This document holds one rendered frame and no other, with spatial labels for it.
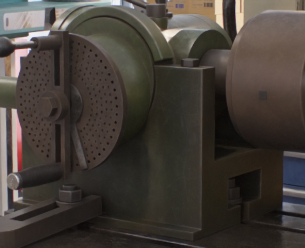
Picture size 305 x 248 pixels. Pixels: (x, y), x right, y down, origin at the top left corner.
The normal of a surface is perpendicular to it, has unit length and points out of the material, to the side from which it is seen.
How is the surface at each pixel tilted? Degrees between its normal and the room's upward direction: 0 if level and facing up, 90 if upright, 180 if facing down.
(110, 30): 90
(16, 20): 90
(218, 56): 41
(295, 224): 0
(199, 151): 90
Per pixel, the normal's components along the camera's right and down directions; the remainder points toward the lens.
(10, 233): 0.53, 0.15
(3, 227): -0.04, -0.98
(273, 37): -0.43, -0.58
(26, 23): 0.91, 0.06
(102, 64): -0.58, 0.12
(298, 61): -0.53, -0.29
